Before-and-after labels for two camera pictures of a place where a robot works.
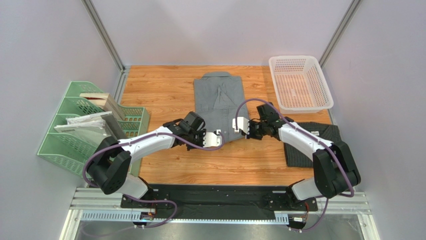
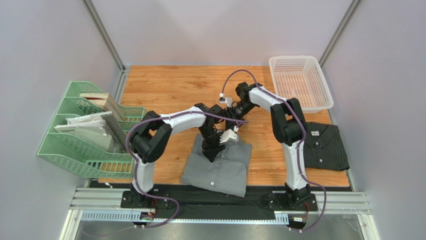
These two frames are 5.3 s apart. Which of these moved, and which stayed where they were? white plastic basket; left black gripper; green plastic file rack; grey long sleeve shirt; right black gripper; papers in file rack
Moved: left black gripper; grey long sleeve shirt; right black gripper
Stayed: papers in file rack; green plastic file rack; white plastic basket
